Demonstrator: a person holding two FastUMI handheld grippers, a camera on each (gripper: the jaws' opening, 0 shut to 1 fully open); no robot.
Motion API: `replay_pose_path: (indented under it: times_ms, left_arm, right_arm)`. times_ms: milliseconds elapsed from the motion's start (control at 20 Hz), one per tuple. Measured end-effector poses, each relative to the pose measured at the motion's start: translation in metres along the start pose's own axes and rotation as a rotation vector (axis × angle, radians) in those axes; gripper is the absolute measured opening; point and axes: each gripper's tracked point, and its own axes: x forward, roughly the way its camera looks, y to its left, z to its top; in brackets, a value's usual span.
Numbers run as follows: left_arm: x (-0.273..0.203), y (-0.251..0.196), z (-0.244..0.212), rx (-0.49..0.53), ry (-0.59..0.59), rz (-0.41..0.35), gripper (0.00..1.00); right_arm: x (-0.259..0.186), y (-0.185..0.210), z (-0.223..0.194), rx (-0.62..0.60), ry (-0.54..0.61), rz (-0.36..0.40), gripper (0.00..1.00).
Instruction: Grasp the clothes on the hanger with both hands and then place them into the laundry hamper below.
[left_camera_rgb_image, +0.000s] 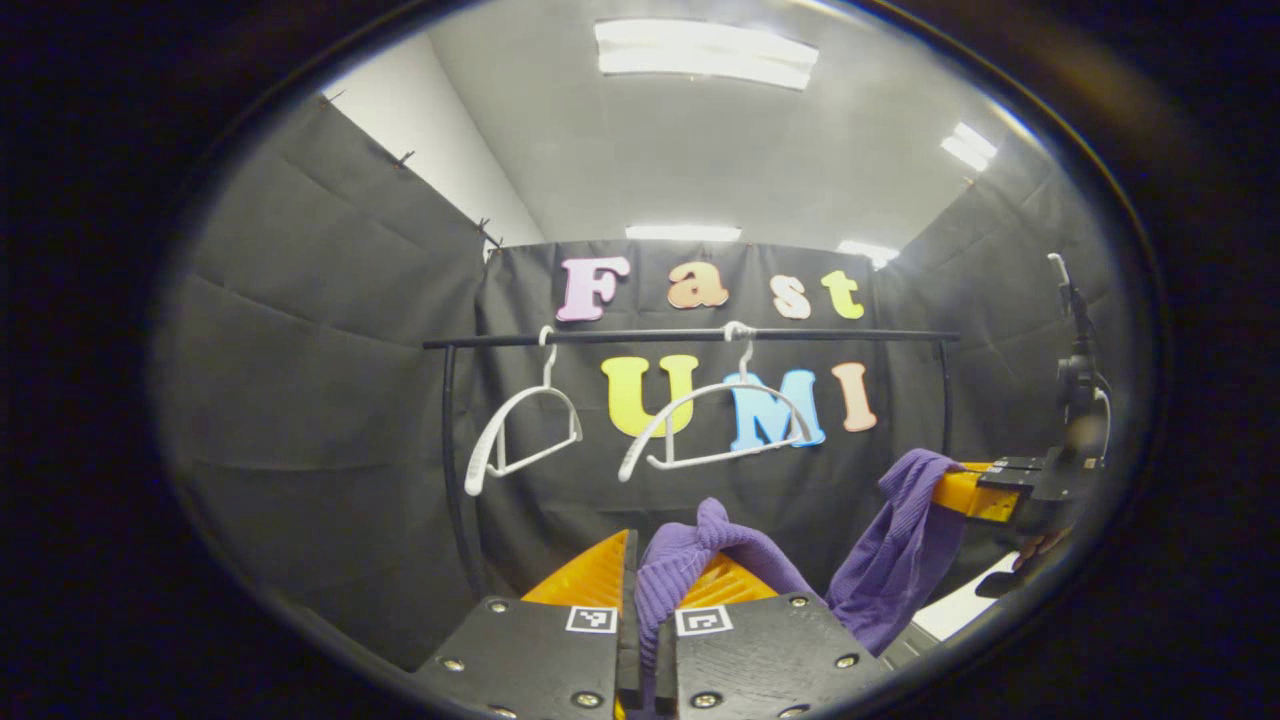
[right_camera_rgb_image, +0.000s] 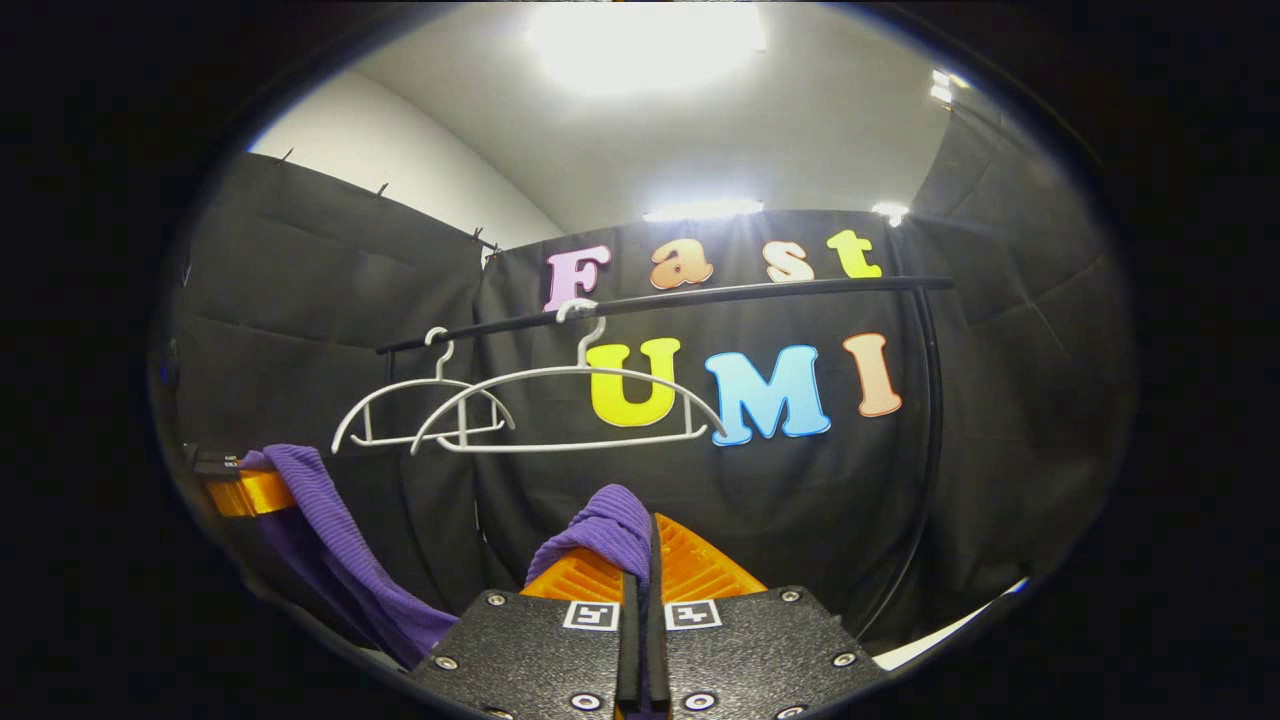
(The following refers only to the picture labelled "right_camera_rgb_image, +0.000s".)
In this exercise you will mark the white clothes hanger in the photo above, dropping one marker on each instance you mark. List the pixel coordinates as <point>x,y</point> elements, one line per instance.
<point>441,365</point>
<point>590,368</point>

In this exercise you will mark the black clothes rack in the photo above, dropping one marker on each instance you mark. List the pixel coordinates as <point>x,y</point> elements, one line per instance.
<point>750,290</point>

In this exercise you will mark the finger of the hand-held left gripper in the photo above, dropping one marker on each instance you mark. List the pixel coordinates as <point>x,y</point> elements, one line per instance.
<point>250,493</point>

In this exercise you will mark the purple knit jacket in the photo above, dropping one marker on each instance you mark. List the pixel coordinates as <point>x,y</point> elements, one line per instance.
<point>340,540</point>

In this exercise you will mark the small ceiling light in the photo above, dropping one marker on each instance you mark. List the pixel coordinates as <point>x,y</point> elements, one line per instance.
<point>890,212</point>
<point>945,88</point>

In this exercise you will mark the black backdrop cloth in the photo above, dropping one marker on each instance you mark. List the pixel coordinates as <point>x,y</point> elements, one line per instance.
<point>1000,400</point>

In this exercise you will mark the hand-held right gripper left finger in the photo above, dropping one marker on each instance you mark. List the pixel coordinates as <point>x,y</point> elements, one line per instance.
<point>540,650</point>

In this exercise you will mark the large ceiling light panel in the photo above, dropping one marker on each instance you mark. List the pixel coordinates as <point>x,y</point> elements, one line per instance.
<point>645,45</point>

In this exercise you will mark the ceiling light strip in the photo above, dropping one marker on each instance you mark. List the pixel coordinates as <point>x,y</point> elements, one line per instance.
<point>700,210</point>

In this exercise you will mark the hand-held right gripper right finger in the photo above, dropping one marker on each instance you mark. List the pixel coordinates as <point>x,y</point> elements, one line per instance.
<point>750,650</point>

